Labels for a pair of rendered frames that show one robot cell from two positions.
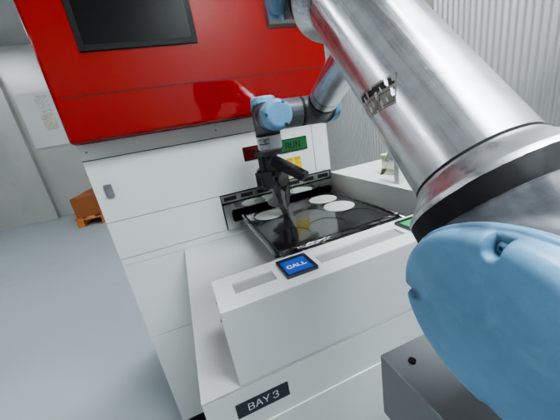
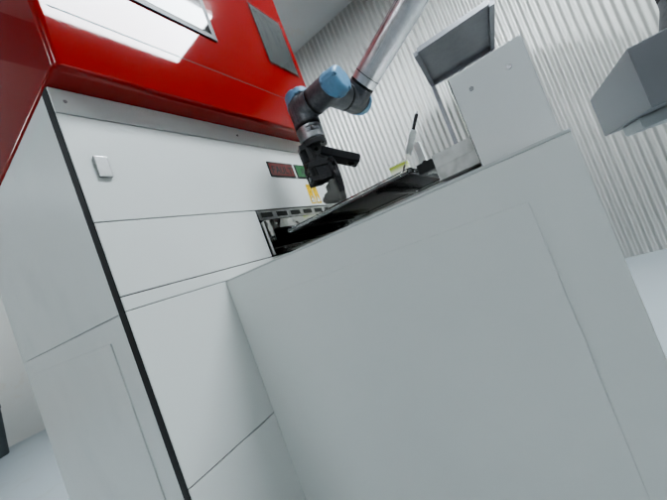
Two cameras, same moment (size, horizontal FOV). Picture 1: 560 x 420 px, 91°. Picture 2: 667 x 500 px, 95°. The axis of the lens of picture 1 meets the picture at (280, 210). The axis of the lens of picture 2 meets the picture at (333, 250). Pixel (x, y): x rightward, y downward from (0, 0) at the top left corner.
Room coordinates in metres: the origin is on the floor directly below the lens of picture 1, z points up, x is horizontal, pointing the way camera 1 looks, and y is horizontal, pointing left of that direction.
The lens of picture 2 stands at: (0.23, 0.59, 0.78)
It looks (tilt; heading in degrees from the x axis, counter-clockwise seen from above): 2 degrees up; 320
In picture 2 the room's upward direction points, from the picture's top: 21 degrees counter-clockwise
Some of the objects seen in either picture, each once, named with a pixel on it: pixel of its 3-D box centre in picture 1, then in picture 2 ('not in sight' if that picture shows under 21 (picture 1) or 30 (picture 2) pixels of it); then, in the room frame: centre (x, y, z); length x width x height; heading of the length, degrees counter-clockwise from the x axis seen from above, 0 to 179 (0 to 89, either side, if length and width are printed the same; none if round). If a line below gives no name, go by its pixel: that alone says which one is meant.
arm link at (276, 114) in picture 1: (279, 114); (331, 90); (0.77, -0.04, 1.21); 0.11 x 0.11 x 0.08; 12
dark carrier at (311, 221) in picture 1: (309, 215); (371, 201); (0.82, -0.09, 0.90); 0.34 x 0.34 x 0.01; 18
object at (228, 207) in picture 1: (282, 202); (315, 229); (1.01, -0.01, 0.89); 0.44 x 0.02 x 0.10; 108
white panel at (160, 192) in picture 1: (228, 180); (259, 195); (0.97, 0.16, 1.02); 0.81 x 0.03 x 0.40; 108
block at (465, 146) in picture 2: not in sight; (454, 153); (0.52, -0.04, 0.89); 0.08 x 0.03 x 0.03; 18
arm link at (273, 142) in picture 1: (269, 143); (312, 135); (0.86, 0.00, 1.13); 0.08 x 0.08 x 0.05
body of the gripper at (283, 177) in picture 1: (272, 169); (319, 163); (0.87, 0.00, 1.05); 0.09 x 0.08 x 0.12; 62
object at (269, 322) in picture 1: (365, 277); (507, 136); (0.45, -0.14, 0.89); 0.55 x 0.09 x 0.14; 108
